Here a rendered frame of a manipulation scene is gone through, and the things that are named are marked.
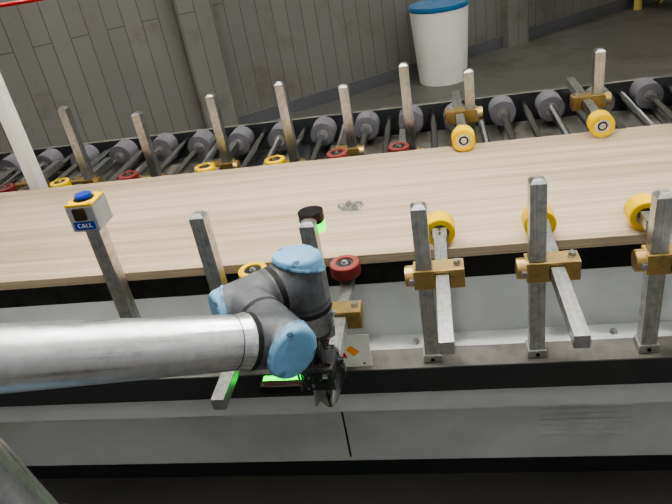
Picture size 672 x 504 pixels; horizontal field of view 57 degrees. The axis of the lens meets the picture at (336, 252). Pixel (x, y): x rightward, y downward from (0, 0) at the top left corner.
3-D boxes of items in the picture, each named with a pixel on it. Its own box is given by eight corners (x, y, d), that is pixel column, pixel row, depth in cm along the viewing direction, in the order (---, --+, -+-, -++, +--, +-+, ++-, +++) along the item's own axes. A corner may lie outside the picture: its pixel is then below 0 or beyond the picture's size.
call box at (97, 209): (102, 233, 145) (90, 203, 141) (74, 235, 146) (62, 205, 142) (114, 219, 150) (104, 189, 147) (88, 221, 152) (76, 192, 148)
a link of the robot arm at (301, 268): (258, 253, 113) (305, 233, 118) (272, 309, 119) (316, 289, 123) (283, 271, 106) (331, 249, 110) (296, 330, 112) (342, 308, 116)
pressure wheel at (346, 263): (364, 304, 164) (358, 267, 158) (334, 306, 166) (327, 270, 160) (366, 287, 171) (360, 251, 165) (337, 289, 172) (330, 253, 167)
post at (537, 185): (544, 360, 151) (547, 180, 128) (529, 361, 152) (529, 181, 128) (542, 351, 154) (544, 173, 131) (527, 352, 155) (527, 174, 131)
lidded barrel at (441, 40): (448, 67, 645) (443, -6, 610) (485, 76, 600) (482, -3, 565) (403, 82, 625) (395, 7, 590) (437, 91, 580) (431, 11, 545)
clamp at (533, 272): (581, 281, 137) (582, 262, 135) (518, 285, 140) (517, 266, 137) (575, 266, 143) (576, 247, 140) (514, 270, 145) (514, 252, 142)
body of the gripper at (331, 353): (300, 394, 122) (288, 345, 116) (307, 365, 130) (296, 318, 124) (338, 393, 121) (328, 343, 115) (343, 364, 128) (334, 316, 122)
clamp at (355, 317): (362, 328, 151) (359, 311, 149) (308, 331, 154) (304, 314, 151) (364, 314, 156) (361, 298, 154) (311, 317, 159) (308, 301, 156)
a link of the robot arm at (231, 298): (223, 312, 100) (290, 281, 105) (197, 284, 109) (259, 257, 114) (236, 358, 104) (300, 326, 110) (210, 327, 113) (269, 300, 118)
